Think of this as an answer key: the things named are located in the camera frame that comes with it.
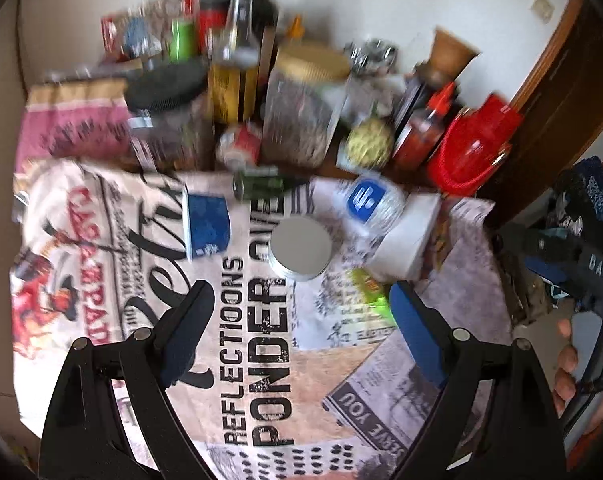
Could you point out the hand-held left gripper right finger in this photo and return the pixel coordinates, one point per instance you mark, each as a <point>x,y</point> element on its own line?
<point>417,332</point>

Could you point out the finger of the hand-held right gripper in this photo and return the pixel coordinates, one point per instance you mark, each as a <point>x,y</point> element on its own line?
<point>544,271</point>
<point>541,242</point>

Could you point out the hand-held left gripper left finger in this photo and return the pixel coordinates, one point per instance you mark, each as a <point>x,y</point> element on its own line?
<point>181,332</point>

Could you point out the green snack wrapper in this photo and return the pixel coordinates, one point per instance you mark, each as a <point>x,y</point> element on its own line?
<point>372,291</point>

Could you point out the white cardboard box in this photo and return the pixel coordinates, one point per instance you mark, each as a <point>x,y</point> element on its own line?
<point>406,240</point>

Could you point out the person's right forearm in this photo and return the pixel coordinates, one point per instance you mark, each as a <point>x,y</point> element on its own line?
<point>599,435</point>

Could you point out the person's right hand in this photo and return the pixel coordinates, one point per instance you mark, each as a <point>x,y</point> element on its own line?
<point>565,360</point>

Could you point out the dark patterned clothing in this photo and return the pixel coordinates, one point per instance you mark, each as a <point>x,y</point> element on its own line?
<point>581,195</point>

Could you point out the printed tablecloth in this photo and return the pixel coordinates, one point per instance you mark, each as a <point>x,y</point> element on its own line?
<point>261,340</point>

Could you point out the plastic bottle blue label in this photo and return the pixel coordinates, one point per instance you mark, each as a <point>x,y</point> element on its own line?
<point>369,202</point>

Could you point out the round silver tin lid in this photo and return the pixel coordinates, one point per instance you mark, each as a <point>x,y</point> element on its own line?
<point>300,247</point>

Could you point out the dark wooden door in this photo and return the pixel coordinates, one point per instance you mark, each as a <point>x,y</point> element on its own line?
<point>556,95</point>

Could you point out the red sauce squeeze bottle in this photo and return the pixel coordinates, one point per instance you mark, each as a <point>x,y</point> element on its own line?
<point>426,130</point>

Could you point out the green glass bottle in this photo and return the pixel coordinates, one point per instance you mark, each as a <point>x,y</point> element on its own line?
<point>259,183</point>

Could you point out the dark sauce bottle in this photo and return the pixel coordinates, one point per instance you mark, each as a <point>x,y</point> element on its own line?
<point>412,97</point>

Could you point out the small red and white can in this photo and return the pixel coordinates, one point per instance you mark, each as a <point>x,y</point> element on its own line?
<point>239,146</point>

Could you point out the brown paper cup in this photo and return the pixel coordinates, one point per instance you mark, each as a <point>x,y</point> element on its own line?
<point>451,51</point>

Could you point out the pink paper bag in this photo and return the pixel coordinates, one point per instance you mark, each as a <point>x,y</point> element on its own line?
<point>73,117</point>

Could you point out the glass jar with gold lid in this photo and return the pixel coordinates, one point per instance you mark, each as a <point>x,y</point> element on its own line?
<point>301,110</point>

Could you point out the crumpled silver foil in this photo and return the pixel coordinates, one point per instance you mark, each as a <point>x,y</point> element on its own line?
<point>372,52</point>

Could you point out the yellow label glass bottle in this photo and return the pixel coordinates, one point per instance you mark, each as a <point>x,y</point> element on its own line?
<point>234,67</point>

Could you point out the green can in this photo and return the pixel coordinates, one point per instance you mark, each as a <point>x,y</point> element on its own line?
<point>184,38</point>

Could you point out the red snack package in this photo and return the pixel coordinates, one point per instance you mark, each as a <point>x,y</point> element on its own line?
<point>141,22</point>

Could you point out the red jar with black lid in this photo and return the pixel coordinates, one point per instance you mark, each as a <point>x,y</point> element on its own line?
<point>212,19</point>

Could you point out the orange cap bottle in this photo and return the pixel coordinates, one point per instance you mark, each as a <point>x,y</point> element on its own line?
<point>296,27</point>

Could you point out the white wall switch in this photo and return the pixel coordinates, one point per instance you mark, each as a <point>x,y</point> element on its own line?
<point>542,6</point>

